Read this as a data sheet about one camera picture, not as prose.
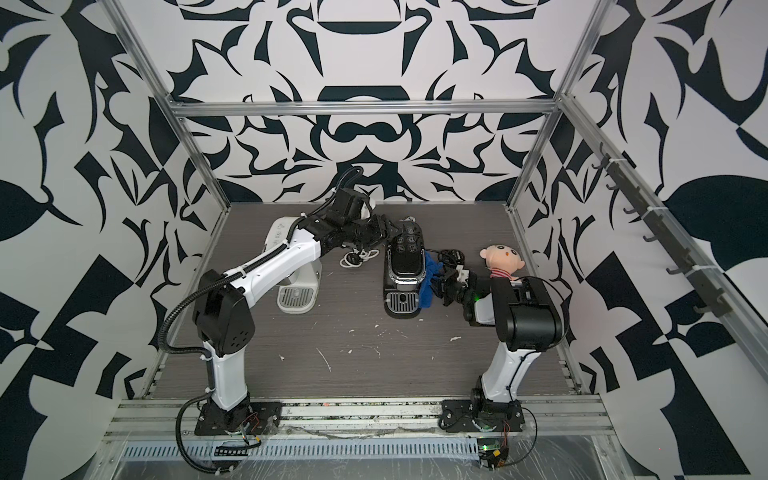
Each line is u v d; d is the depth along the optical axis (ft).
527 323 1.62
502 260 3.14
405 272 2.48
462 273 3.01
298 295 3.08
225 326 1.61
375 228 2.44
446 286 2.85
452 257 3.33
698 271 1.69
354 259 3.31
